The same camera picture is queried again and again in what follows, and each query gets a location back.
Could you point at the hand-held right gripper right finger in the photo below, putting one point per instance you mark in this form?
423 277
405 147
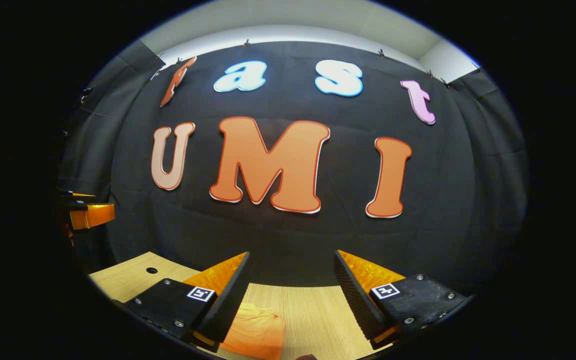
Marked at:
354 297

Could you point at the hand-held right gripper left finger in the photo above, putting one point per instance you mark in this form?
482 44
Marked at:
228 300

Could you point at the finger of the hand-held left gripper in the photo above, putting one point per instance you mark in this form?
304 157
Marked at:
84 194
95 215

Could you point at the orange T-shirt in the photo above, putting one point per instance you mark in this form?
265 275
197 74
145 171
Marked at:
258 330

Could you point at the black backdrop cloth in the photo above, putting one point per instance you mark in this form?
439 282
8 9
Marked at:
318 235

